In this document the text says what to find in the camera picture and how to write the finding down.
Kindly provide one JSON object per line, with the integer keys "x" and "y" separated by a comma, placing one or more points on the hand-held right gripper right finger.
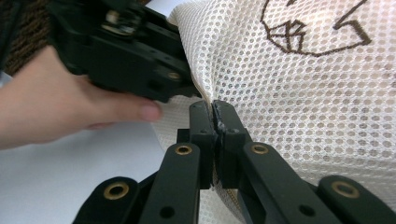
{"x": 230, "y": 140}

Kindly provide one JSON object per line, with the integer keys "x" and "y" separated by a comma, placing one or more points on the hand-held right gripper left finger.
{"x": 202, "y": 140}

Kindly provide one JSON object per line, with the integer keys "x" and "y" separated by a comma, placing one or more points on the white mesh laundry bag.
{"x": 311, "y": 93}

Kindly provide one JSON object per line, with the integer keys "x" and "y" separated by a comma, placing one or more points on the brown wicker basket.
{"x": 28, "y": 34}

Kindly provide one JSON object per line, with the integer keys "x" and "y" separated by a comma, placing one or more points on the white table mat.
{"x": 62, "y": 177}

